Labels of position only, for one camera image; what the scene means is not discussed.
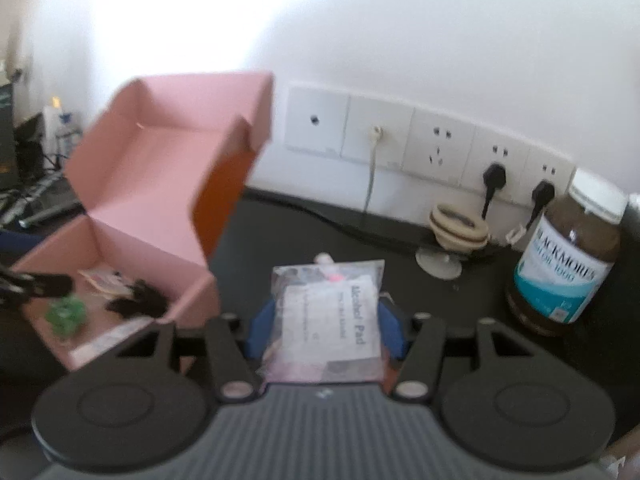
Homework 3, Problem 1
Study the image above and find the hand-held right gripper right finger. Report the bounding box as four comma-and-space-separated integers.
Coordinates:
378, 296, 537, 404

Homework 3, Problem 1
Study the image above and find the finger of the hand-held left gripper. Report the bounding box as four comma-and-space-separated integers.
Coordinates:
0, 265, 74, 307

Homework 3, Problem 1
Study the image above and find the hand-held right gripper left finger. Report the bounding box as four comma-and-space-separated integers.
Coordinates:
119, 300, 278, 404

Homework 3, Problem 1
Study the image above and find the small green toy block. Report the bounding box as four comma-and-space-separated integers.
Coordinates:
45, 296, 86, 337

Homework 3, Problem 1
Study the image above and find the clear bag of wipes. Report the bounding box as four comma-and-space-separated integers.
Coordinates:
257, 258, 386, 386

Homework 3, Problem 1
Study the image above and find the black hair clip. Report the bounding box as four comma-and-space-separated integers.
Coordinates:
103, 278, 170, 319

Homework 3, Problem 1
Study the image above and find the pink cardboard box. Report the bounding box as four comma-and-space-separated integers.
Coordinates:
12, 71, 277, 372

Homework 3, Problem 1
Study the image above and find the black desktop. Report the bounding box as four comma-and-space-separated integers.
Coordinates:
0, 185, 640, 461

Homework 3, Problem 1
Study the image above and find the small printed card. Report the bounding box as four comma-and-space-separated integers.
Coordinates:
77, 268, 132, 295

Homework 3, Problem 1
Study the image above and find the white round base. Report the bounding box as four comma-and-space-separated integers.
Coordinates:
415, 247, 464, 281

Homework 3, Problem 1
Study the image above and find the black box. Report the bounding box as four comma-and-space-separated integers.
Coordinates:
15, 114, 47, 184

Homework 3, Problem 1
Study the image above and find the clear bottle white label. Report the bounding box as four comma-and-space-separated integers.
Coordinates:
56, 110, 84, 162

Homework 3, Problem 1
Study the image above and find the brown supplement bottle white cap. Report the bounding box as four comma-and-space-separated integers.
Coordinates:
504, 167, 629, 337

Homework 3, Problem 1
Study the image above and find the black power plug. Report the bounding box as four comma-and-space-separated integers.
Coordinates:
529, 179, 557, 227
481, 162, 509, 217

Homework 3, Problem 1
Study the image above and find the dark grey cushion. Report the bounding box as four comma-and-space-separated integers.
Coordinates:
618, 194, 640, 262

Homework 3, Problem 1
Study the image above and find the thick black cable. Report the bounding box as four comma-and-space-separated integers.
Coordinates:
244, 184, 501, 262

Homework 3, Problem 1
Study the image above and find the white wall jack cable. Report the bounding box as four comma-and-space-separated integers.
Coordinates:
362, 125, 385, 214

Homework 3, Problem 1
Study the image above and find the white wall data jack plate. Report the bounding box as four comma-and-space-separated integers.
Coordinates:
341, 94, 415, 164

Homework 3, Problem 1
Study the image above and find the white wall plate round hole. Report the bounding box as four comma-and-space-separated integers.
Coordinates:
285, 84, 350, 154

